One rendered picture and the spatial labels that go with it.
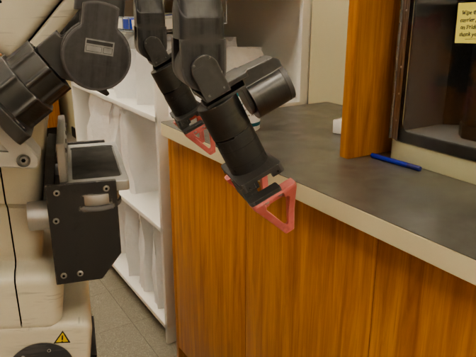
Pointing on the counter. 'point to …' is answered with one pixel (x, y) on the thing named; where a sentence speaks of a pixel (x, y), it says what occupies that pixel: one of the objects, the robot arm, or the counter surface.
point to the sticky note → (466, 23)
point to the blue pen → (396, 161)
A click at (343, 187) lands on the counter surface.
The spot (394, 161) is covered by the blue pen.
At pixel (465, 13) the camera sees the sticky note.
